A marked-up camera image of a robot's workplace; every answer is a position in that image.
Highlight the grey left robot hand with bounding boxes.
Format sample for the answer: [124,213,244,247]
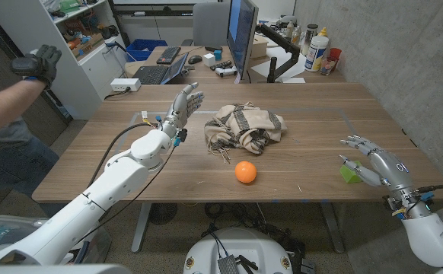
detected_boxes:
[162,81,206,139]

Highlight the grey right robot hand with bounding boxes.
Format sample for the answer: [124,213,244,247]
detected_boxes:
[339,135,432,221]

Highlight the person's gloved hand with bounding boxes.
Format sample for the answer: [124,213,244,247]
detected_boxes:
[10,44,62,91]

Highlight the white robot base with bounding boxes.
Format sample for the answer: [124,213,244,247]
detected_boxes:
[183,227,294,274]

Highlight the person's bare forearm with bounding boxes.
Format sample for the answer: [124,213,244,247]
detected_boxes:
[0,78,47,140]

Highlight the white shelf cabinet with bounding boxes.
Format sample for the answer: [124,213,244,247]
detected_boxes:
[0,0,128,121]

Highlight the green cube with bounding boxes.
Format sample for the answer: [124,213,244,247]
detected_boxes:
[339,160,364,184]

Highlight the black laptop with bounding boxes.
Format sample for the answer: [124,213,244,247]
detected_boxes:
[132,52,189,85]

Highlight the brown cardboard box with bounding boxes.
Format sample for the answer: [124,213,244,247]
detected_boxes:
[71,32,105,59]

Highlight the black keyboard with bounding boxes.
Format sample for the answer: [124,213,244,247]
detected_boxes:
[155,46,182,65]

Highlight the white handheld controller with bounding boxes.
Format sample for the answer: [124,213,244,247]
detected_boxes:
[215,65,238,78]

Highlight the black handheld controller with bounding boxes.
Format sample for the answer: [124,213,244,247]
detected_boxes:
[209,59,233,72]

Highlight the white power strip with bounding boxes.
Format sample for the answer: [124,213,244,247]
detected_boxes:
[110,78,142,93]

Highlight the beige striped cloth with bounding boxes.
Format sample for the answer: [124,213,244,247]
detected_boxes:
[203,101,288,164]

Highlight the blue plastic bin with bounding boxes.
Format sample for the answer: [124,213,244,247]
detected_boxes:
[125,38,168,62]

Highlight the grey table leg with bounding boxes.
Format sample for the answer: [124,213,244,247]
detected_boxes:
[131,202,153,254]
[319,201,345,255]

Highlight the orange ball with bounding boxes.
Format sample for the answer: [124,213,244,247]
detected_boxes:
[234,161,258,184]

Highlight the white paper sheets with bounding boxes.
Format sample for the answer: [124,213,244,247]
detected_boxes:
[250,46,311,79]

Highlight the black computer monitor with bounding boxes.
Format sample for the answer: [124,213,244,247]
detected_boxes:
[226,0,260,81]

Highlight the person's body in jeans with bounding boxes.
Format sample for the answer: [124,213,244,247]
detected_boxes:
[0,79,61,221]

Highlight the beige cardboard box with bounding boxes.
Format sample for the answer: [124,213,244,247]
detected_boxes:
[250,34,269,59]

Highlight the round black fan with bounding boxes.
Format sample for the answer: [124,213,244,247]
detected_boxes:
[148,202,179,226]

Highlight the clear glass cup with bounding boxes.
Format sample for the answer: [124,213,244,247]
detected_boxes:
[319,56,337,76]

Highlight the red cup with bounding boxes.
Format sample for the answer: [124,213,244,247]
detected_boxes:
[327,47,343,64]

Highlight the white wipes canister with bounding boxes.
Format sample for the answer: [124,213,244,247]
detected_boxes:
[304,34,330,72]

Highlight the dark lid jar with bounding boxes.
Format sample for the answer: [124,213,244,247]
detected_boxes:
[300,24,319,56]

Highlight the grey ribbed box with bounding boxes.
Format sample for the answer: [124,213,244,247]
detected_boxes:
[217,254,240,274]

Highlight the white robot torso edge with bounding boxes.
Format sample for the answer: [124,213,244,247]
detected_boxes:
[0,263,133,274]

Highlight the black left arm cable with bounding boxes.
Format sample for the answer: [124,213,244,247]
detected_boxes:
[87,121,160,188]

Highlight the black floor cable tangle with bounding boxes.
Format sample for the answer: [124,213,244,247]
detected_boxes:
[200,202,310,267]

